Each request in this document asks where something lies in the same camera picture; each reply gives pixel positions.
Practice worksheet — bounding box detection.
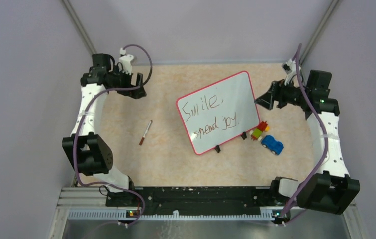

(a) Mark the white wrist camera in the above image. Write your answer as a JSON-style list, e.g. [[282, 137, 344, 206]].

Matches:
[[282, 59, 303, 86], [118, 48, 134, 75]]

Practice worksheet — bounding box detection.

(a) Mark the aluminium frame rail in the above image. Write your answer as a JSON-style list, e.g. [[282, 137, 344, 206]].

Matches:
[[48, 186, 370, 239]]

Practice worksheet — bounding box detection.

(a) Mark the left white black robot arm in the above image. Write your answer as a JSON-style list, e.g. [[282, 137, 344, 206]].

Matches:
[[62, 52, 146, 206]]

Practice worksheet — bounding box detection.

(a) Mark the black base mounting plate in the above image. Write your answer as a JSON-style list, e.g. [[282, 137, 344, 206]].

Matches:
[[105, 186, 288, 216]]

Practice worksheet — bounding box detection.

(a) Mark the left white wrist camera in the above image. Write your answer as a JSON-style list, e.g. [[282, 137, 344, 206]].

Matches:
[[118, 48, 134, 75]]

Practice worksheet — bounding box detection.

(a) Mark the blue toy car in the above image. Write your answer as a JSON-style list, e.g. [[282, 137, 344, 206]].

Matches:
[[261, 135, 284, 155]]

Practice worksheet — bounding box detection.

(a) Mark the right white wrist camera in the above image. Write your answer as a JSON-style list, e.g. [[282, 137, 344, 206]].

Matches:
[[282, 59, 303, 86]]

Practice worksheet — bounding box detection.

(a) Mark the colourful toy brick figure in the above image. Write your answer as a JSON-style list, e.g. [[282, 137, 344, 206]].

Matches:
[[249, 121, 270, 141]]

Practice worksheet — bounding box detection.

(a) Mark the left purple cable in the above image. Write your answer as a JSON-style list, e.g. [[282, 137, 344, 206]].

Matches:
[[72, 44, 153, 228]]

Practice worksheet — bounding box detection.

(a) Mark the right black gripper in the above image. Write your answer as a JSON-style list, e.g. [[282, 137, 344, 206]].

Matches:
[[255, 76, 310, 110]]

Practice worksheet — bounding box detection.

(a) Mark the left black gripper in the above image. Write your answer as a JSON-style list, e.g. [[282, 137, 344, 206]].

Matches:
[[109, 66, 145, 99]]

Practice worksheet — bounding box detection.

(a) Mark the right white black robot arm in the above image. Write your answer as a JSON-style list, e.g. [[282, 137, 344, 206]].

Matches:
[[255, 70, 360, 215]]

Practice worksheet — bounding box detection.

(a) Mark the pink-framed whiteboard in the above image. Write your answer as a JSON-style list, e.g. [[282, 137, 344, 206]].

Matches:
[[176, 71, 261, 155]]

